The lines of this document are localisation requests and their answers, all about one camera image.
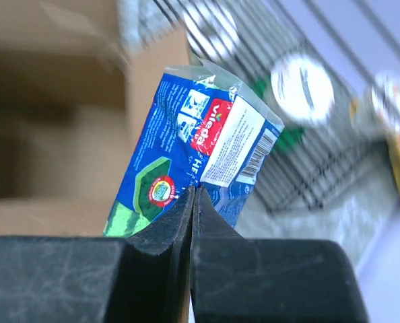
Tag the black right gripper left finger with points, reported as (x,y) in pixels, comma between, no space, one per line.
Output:
(158,273)

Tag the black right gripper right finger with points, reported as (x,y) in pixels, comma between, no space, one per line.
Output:
(210,274)

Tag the blue Vileda sponge pack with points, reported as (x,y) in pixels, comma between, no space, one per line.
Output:
(205,127)

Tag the brown cardboard box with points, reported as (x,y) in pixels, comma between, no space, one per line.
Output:
(76,82)

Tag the green canister in basket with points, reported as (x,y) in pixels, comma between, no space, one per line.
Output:
(289,138)

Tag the white lidded jar in basket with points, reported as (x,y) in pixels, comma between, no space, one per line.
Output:
(211,30)

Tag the black wire basket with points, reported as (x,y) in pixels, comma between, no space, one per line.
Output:
(320,160)

